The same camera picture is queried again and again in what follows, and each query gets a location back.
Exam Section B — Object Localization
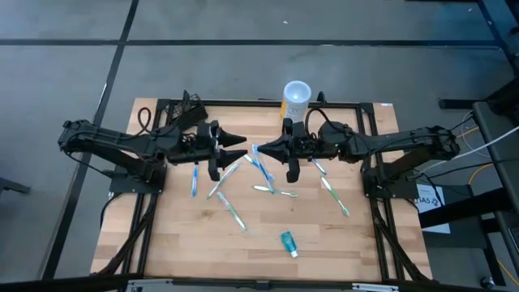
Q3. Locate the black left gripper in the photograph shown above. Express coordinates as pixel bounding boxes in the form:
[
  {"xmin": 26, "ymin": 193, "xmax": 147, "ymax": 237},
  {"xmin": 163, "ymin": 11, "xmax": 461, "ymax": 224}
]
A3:
[{"xmin": 180, "ymin": 120, "xmax": 249, "ymax": 183}]

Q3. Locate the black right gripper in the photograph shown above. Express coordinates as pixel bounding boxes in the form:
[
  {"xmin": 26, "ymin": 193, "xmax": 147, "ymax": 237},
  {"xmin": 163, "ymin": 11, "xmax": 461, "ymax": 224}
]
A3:
[{"xmin": 257, "ymin": 117, "xmax": 322, "ymax": 183}]

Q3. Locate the green white toothbrush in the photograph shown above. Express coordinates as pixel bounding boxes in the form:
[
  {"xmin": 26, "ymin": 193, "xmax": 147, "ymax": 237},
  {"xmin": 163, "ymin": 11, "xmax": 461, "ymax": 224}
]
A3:
[
  {"xmin": 252, "ymin": 184, "xmax": 300, "ymax": 199},
  {"xmin": 320, "ymin": 176, "xmax": 351, "ymax": 217}
]

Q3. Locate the black wire caddy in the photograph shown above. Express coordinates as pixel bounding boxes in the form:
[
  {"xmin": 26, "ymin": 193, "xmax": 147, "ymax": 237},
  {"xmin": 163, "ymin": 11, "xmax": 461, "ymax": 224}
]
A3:
[{"xmin": 168, "ymin": 91, "xmax": 208, "ymax": 131}]

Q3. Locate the white wipes canister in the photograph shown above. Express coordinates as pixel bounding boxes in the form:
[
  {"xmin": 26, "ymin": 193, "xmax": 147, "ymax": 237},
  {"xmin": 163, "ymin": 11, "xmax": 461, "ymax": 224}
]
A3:
[{"xmin": 279, "ymin": 79, "xmax": 312, "ymax": 123}]

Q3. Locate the white paper sign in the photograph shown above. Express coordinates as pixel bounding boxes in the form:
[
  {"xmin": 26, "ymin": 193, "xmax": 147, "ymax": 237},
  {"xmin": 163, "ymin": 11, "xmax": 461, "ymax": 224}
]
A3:
[{"xmin": 415, "ymin": 184, "xmax": 451, "ymax": 234}]

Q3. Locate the black rig crossbar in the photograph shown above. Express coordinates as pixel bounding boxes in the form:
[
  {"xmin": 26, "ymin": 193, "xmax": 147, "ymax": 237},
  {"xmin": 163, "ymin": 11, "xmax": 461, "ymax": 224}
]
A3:
[{"xmin": 0, "ymin": 272, "xmax": 519, "ymax": 292}]

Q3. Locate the office chair base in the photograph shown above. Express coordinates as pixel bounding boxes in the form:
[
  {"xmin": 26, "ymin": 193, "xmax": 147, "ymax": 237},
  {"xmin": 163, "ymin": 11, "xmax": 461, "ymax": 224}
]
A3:
[{"xmin": 0, "ymin": 177, "xmax": 32, "ymax": 195}]

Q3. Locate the black side desk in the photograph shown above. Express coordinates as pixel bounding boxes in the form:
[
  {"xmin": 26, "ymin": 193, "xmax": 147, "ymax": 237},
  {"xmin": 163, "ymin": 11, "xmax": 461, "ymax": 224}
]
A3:
[{"xmin": 417, "ymin": 76, "xmax": 519, "ymax": 292}]

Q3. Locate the black metal beam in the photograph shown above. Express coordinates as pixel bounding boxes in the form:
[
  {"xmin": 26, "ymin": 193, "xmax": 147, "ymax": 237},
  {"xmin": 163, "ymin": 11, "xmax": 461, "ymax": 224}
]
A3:
[{"xmin": 476, "ymin": 0, "xmax": 519, "ymax": 76}]

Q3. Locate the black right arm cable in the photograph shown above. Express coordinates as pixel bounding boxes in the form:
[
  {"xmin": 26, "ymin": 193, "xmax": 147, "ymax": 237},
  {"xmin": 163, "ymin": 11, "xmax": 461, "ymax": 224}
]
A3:
[{"xmin": 303, "ymin": 107, "xmax": 325, "ymax": 135}]

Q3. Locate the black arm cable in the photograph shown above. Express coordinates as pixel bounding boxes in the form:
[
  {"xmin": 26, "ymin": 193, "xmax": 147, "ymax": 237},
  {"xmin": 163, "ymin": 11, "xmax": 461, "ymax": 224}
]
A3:
[
  {"xmin": 136, "ymin": 105, "xmax": 153, "ymax": 137},
  {"xmin": 303, "ymin": 107, "xmax": 325, "ymax": 135}
]

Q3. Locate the black table frame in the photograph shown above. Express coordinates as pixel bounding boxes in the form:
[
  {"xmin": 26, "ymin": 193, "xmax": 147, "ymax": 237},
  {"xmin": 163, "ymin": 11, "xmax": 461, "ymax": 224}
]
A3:
[{"xmin": 91, "ymin": 97, "xmax": 435, "ymax": 285}]

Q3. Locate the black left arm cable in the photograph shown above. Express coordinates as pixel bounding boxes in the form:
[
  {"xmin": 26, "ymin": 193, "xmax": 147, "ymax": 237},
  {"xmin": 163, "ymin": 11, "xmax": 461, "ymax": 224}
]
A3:
[{"xmin": 136, "ymin": 105, "xmax": 153, "ymax": 137}]

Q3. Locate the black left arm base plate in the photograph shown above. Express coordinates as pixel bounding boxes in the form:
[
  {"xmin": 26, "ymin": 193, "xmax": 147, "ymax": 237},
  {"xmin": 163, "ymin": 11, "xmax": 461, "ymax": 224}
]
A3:
[{"xmin": 109, "ymin": 161, "xmax": 168, "ymax": 195}]

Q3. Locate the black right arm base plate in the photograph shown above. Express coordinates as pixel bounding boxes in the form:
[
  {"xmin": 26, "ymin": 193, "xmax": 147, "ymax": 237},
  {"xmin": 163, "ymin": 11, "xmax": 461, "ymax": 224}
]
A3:
[{"xmin": 362, "ymin": 165, "xmax": 418, "ymax": 200}]

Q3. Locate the silver frame bracket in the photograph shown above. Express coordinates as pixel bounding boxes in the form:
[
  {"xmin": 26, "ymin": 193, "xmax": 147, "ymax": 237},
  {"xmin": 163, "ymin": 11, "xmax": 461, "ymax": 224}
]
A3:
[
  {"xmin": 351, "ymin": 282, "xmax": 401, "ymax": 292},
  {"xmin": 127, "ymin": 278, "xmax": 174, "ymax": 292}
]

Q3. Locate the yellow floor cable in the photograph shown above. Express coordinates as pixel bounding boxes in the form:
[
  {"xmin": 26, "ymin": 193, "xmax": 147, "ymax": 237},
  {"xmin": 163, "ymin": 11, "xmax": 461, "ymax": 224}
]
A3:
[{"xmin": 468, "ymin": 161, "xmax": 519, "ymax": 281}]

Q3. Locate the white cable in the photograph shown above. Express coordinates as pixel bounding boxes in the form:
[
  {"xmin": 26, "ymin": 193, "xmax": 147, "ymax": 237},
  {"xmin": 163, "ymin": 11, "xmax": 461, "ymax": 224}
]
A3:
[{"xmin": 421, "ymin": 111, "xmax": 519, "ymax": 174}]

